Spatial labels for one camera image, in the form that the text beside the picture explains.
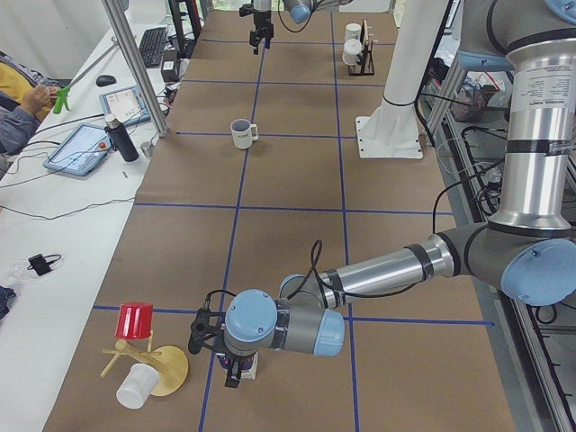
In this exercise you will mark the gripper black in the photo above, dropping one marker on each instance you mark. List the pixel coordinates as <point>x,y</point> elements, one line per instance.
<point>236,360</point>
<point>261,18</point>

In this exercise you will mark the blue milk carton green cap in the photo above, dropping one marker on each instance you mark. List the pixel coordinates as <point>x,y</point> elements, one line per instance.
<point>249,369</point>

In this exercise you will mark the white mug with handle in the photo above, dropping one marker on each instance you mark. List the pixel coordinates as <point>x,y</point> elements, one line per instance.
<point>244,133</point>

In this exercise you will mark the person forearm grey sleeve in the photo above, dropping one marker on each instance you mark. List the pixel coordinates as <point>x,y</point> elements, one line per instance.
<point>17,128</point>

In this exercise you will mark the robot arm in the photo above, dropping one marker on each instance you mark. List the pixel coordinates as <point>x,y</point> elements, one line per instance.
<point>299,11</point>
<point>523,249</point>

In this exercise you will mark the wooden cup tree stand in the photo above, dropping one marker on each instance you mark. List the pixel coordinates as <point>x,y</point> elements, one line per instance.
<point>169,361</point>

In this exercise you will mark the white plastic cup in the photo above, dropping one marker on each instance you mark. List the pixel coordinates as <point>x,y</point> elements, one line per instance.
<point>137,386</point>

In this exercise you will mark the red cup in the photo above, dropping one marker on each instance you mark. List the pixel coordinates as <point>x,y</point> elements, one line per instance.
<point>134,320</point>

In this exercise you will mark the person hand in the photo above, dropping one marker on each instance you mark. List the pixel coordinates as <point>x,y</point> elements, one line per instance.
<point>39,101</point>

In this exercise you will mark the black power adapter box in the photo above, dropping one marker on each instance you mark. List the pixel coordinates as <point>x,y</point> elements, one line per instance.
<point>170,66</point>

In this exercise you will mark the black keyboard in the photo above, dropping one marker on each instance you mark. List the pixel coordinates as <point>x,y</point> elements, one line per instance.
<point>151,46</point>

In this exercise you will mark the brown paper table cover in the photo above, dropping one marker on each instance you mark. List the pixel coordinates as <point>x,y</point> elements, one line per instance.
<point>212,218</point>

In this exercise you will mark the blue tablet far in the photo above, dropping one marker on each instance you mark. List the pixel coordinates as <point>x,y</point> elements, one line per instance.
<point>126,104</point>

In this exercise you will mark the blue tablet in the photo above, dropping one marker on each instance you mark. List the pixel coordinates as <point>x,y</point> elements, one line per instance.
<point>81,152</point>
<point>126,104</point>

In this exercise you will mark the black computer mouse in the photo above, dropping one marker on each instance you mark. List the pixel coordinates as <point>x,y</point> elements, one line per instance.
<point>105,80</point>

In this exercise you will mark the black water bottle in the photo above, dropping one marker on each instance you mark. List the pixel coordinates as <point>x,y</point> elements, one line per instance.
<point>120,138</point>

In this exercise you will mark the green plastic tool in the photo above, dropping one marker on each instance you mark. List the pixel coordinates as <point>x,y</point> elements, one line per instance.
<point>61,100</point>

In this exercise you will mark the blue tablet near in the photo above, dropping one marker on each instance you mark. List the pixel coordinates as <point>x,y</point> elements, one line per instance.
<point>81,152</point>

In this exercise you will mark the small black device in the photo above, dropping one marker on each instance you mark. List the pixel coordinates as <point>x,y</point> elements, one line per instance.
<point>41,264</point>

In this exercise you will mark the clear plastic wrapper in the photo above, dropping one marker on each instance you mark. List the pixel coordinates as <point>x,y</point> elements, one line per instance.
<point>21,271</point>

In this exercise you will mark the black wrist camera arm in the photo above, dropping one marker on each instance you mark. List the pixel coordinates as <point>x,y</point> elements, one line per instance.
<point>246,10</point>
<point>207,331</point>

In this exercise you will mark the white cup on wire rack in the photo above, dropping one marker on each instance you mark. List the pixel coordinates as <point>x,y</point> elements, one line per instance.
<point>352,49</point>

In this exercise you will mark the black wire cup rack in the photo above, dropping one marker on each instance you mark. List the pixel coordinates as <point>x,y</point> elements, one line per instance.
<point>365,63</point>

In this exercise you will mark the aluminium frame post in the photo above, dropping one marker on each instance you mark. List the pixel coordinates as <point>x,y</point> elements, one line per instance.
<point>131,53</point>

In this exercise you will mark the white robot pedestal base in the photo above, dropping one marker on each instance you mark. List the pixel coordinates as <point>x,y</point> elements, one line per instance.
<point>392,129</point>

